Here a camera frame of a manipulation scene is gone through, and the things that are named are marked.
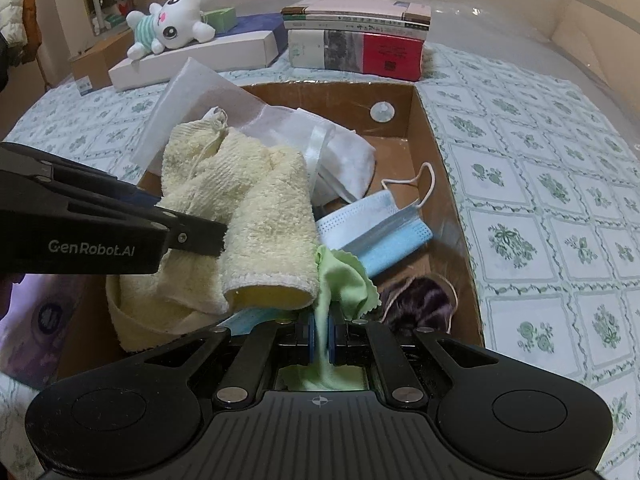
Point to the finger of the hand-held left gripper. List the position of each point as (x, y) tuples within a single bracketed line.
[(197, 235), (100, 180)]

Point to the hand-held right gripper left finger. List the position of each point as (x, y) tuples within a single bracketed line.
[(311, 340)]

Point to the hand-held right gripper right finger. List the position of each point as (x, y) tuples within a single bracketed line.
[(331, 340)]

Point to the blue face mask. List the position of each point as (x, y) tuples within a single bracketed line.
[(255, 320), (380, 240)]

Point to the green cleaning cloth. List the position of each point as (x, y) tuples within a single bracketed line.
[(340, 280)]

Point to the pale yellow towel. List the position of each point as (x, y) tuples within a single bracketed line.
[(270, 200)]

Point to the dark grey sock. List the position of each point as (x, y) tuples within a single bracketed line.
[(415, 305)]

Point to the white nonwoven bag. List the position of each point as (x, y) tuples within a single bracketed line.
[(200, 95)]

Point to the cardboard tray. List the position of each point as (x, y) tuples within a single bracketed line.
[(440, 210)]

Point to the purple white tissue pack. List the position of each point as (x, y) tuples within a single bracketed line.
[(40, 330)]

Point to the small cardboard box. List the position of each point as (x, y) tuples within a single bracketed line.
[(95, 60)]

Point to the white plush bunny striped shirt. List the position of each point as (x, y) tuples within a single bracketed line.
[(175, 20)]

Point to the white flat box blue lid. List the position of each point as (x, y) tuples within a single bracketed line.
[(225, 55)]

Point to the orange garment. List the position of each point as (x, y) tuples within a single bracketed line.
[(31, 15)]

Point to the white puffer jacket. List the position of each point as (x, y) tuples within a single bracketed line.
[(12, 10)]

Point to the small green box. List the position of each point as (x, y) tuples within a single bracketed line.
[(222, 17)]

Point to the floral printed tablecloth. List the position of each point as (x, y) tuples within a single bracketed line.
[(550, 210)]

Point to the thin white spine book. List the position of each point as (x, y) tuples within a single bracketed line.
[(350, 24)]

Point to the pink topped box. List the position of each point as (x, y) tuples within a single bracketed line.
[(390, 55)]

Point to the pink cover book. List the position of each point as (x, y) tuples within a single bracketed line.
[(350, 6)]

